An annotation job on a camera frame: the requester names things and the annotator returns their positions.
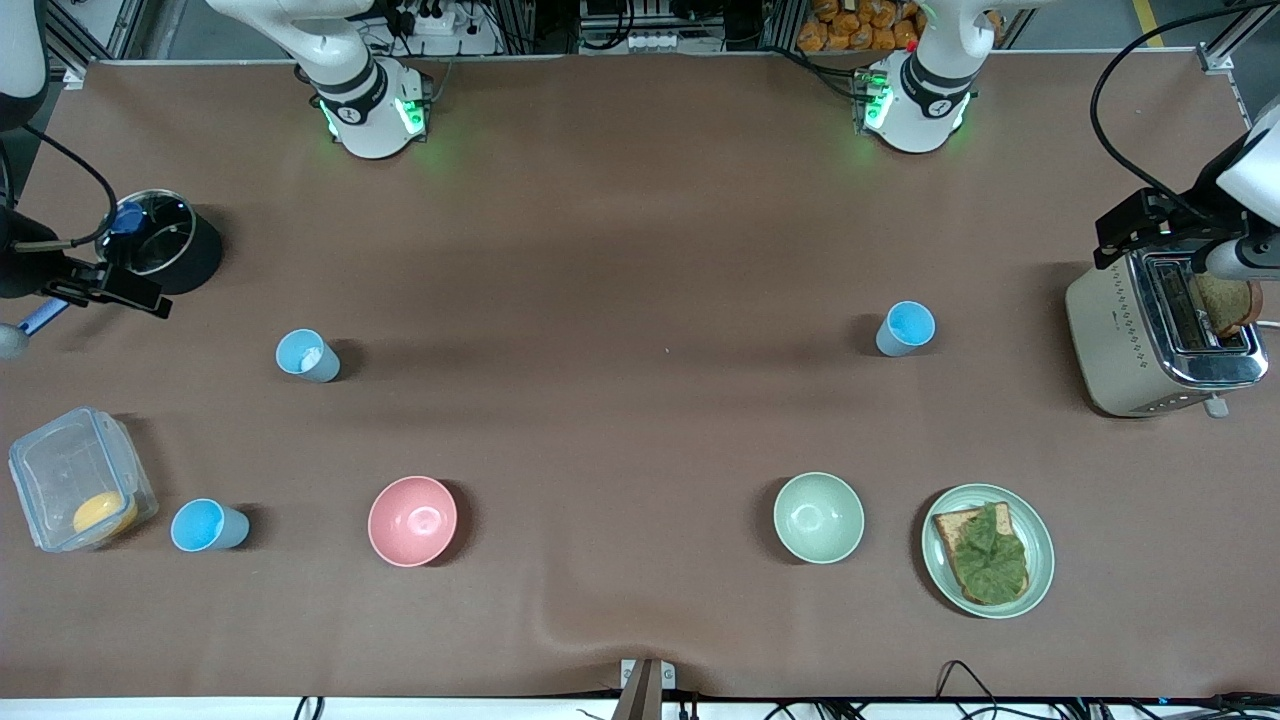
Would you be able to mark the yellow round food item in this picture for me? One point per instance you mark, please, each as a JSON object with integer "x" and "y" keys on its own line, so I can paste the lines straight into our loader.
{"x": 100, "y": 512}

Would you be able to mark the pale green plate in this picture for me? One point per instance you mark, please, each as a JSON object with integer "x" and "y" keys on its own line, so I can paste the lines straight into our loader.
{"x": 1040, "y": 545}

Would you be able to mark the brown table cloth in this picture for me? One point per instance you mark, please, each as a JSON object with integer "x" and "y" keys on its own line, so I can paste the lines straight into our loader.
{"x": 640, "y": 200}

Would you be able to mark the pink bowl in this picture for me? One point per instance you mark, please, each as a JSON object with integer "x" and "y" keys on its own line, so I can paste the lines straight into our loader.
{"x": 412, "y": 520}

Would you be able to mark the clear plastic lidded container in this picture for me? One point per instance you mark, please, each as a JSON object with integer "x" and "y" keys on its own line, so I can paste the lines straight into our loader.
{"x": 60, "y": 470}

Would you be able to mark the cream and chrome toaster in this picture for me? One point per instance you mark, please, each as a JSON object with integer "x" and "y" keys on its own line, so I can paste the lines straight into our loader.
{"x": 1110, "y": 340}

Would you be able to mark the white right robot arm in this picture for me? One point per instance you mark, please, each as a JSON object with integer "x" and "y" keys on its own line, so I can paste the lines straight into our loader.
{"x": 365, "y": 110}

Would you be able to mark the black cooking pot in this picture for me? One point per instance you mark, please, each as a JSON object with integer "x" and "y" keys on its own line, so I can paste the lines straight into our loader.
{"x": 195, "y": 255}

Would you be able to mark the pale green bowl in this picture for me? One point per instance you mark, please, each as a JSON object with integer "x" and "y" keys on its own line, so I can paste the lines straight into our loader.
{"x": 818, "y": 518}

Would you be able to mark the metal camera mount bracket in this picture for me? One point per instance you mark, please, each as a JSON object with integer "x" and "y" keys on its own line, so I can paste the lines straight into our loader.
{"x": 645, "y": 690}

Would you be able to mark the white power strip with plugs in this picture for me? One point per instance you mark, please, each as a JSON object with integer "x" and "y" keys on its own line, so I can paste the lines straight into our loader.
{"x": 435, "y": 20}

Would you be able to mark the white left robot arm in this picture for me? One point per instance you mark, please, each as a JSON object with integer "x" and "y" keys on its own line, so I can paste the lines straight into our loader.
{"x": 925, "y": 110}

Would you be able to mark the small white power strip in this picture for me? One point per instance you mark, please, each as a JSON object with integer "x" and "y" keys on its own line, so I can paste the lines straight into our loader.
{"x": 648, "y": 42}

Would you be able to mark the aluminium frame rail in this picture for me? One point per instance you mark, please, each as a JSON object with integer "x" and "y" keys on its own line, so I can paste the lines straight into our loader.
{"x": 1215, "y": 58}
{"x": 130, "y": 25}

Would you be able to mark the blue plastic cup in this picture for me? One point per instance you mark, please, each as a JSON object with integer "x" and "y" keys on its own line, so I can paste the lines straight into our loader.
{"x": 908, "y": 322}
{"x": 197, "y": 525}

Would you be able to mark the bag of orange buns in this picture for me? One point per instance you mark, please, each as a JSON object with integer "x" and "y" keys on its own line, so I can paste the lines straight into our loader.
{"x": 850, "y": 25}

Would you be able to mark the glass lid with blue knob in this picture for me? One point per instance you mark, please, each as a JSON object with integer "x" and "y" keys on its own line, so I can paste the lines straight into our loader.
{"x": 127, "y": 217}

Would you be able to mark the toast slice under lettuce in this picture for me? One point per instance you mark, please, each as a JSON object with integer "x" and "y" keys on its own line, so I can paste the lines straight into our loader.
{"x": 950, "y": 525}

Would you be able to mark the green lettuce leaf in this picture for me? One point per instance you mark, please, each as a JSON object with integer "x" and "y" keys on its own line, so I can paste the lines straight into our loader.
{"x": 990, "y": 560}

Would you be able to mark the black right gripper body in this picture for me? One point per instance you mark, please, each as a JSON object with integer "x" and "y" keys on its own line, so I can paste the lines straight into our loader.
{"x": 22, "y": 272}

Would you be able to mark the brown bread slice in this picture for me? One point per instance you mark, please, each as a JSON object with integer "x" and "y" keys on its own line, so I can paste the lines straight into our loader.
{"x": 1225, "y": 305}

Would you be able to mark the blue cup holding white paper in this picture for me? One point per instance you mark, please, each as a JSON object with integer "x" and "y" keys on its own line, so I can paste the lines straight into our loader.
{"x": 325, "y": 370}

